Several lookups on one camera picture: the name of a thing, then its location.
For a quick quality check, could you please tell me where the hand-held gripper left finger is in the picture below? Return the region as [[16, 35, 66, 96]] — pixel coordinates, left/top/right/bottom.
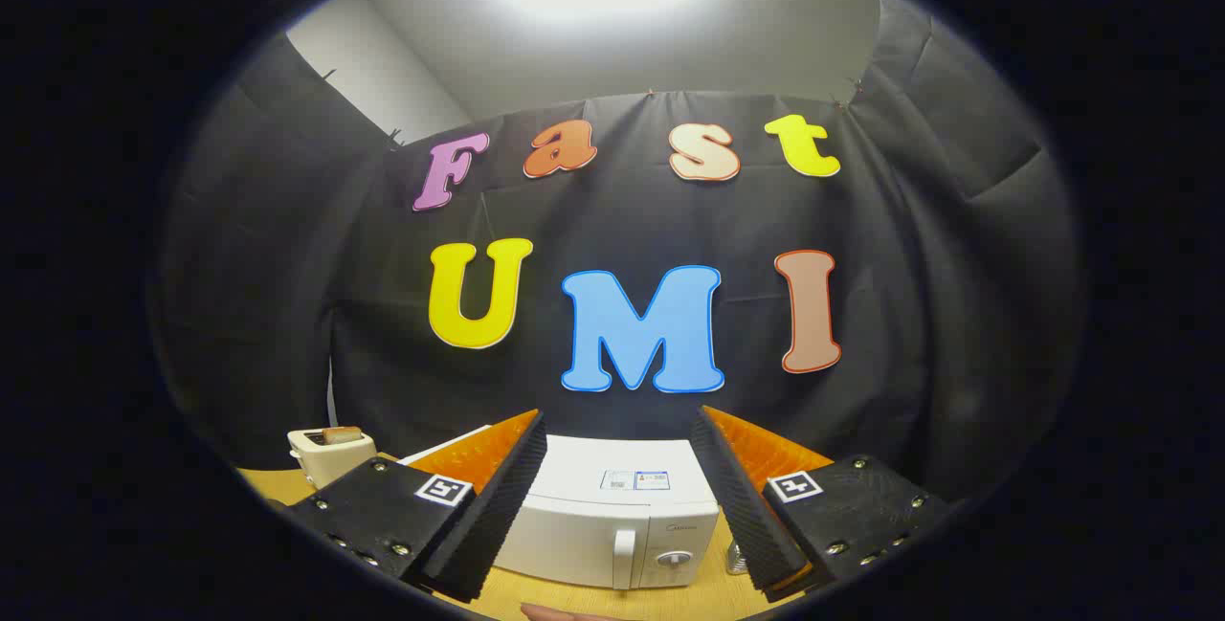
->
[[283, 409, 548, 603]]

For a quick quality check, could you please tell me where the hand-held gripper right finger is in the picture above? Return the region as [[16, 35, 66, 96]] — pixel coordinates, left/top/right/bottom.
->
[[689, 405, 950, 603]]

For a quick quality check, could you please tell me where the white microwave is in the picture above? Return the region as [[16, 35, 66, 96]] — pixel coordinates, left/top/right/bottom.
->
[[397, 425, 721, 590]]

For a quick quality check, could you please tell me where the white toaster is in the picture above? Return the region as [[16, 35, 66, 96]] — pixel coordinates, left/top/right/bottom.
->
[[287, 427, 377, 491]]

